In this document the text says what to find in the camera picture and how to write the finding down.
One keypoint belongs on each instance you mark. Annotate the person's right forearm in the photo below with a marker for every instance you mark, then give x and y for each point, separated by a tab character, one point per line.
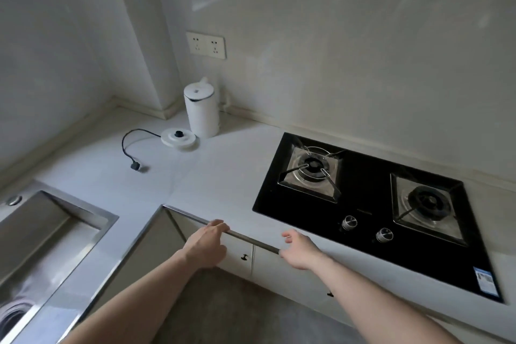
383	307

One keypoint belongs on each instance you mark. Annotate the white wall socket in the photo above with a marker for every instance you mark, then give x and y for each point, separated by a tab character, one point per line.
196	43
215	46

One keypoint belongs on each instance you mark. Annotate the round metal sink cap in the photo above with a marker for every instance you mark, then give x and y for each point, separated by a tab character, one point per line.
14	200

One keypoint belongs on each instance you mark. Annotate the white kitchen countertop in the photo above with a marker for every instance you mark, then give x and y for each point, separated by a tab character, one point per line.
221	178

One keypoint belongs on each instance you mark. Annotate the person's left forearm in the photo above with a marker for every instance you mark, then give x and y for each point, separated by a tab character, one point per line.
133	307

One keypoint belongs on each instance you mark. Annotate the person's left hand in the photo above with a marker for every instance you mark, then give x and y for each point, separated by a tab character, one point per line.
205	247

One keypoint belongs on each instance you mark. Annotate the plain black gas burner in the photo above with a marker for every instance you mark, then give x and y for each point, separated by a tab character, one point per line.
427	198

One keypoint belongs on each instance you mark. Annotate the stainless steel sink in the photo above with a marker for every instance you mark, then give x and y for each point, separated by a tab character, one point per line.
40	235

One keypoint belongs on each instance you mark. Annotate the white round kettle base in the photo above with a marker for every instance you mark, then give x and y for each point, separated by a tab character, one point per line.
169	140

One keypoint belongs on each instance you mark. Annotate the black glass gas stove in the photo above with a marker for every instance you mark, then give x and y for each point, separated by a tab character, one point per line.
363	178

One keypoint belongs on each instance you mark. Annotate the person's right hand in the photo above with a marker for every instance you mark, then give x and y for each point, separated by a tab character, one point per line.
304	255

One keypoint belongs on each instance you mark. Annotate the white electric kettle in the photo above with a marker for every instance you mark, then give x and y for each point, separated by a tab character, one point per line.
201	118

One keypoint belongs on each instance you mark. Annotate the silver stove knob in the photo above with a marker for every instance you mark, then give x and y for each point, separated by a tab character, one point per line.
384	235
349	223

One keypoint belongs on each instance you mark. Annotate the blue energy label sticker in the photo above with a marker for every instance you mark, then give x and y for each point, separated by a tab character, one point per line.
483	281

